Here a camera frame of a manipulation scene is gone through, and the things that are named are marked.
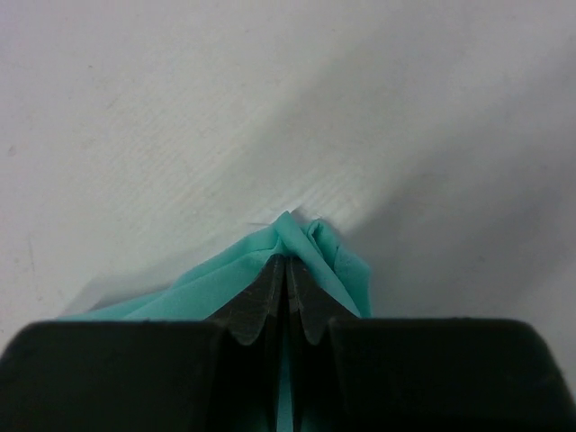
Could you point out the mint green t shirt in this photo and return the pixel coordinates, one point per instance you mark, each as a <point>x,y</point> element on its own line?
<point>161,345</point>

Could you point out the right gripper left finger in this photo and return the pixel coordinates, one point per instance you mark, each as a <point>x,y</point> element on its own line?
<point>255,312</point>

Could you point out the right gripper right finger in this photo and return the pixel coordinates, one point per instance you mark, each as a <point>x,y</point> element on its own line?
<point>313,314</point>

